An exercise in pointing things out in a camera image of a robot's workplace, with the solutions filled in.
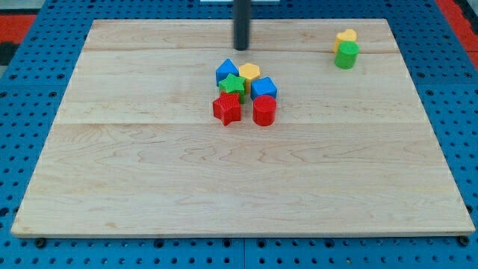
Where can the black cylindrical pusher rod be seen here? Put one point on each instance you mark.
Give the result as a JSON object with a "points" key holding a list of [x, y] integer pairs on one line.
{"points": [[241, 24]]}

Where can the blue triangle block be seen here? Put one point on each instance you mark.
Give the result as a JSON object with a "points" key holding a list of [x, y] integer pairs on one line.
{"points": [[227, 67]]}

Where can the yellow hexagon block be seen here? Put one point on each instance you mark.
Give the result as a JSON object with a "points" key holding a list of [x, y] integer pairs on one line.
{"points": [[250, 72]]}

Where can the green star block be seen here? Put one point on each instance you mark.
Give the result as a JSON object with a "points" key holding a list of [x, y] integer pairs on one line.
{"points": [[233, 84]]}

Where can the blue cube block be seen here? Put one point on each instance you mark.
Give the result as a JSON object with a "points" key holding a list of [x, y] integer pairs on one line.
{"points": [[263, 86]]}

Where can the red cylinder block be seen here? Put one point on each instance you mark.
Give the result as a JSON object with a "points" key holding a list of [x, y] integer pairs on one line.
{"points": [[264, 110]]}

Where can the red star block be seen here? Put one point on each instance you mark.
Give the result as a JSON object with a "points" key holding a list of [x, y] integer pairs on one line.
{"points": [[227, 108]]}

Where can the yellow heart block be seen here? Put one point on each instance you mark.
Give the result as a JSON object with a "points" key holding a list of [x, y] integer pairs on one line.
{"points": [[344, 36]]}

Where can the green cylinder block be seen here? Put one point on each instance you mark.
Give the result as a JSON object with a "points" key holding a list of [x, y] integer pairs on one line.
{"points": [[346, 55]]}

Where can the light wooden board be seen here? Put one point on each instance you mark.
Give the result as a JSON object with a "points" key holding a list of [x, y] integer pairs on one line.
{"points": [[135, 150]]}

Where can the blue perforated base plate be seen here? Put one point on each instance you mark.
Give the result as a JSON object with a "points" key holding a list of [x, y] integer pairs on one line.
{"points": [[36, 78]]}

